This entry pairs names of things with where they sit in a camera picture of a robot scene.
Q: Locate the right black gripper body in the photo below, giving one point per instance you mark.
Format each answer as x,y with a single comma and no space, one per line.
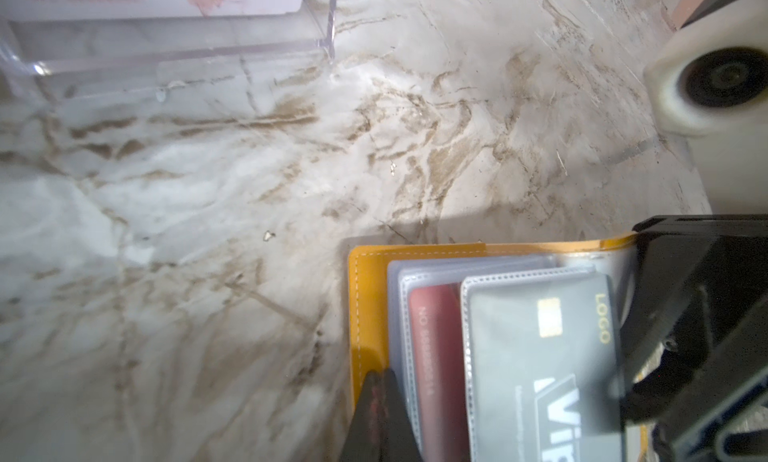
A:
694,343

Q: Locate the red credit card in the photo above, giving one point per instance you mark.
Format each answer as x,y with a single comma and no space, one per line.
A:
436,331

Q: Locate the clear acrylic card box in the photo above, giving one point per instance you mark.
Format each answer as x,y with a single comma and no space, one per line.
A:
64,49

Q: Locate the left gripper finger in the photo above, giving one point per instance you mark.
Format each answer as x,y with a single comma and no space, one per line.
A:
380,430

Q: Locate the grey credit card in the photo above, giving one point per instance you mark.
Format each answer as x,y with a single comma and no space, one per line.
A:
541,360

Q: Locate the yellow leather card holder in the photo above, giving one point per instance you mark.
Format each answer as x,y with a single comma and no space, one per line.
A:
381,279

